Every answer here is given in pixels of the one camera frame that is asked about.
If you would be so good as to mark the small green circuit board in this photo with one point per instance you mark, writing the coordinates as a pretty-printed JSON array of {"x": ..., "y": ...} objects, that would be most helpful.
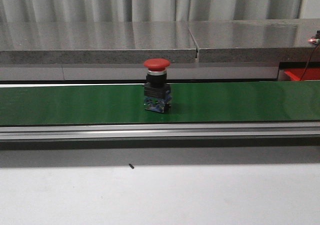
[{"x": 314, "y": 40}]

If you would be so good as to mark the red mushroom push button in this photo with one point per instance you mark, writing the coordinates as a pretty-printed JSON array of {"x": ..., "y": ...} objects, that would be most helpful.
[{"x": 157, "y": 92}]

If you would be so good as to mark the aluminium conveyor frame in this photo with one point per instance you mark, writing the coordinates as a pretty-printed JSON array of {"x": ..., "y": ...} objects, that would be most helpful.
[{"x": 160, "y": 131}]

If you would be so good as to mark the green conveyor belt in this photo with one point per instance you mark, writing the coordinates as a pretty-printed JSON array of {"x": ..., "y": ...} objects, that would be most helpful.
[{"x": 191, "y": 102}]

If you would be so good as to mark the red plate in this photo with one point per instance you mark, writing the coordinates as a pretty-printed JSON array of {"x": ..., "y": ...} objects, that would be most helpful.
[{"x": 298, "y": 74}]

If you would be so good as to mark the grey pleated curtain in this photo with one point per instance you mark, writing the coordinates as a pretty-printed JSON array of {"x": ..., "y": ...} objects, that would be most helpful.
[{"x": 154, "y": 10}]

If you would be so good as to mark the grey stone counter slab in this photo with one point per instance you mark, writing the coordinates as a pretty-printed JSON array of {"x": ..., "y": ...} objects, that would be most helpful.
[{"x": 183, "y": 42}]

